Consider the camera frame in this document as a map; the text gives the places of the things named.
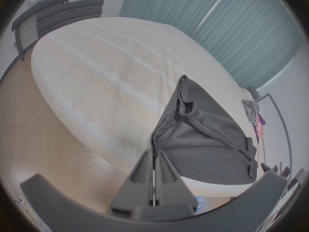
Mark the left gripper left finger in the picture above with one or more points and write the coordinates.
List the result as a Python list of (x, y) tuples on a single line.
[(125, 199)]

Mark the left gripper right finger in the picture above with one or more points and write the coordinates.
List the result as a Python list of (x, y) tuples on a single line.
[(178, 197)]

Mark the black T-shirt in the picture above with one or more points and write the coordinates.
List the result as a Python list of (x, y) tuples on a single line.
[(205, 141)]

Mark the pile of clothes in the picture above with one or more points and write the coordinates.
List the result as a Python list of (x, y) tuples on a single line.
[(259, 127)]

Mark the bed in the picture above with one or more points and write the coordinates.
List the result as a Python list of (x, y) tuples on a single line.
[(108, 69)]

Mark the grey garment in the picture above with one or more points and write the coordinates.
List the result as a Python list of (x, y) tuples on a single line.
[(252, 109)]

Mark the white printed pillow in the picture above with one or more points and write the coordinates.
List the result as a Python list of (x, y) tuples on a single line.
[(246, 93)]

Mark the grey bedside table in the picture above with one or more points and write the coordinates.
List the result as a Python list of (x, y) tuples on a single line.
[(254, 92)]

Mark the blue-green curtain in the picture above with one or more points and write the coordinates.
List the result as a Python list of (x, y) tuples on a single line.
[(253, 40), (169, 6)]

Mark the black chest of drawers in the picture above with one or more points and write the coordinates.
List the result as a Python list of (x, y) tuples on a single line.
[(72, 11)]

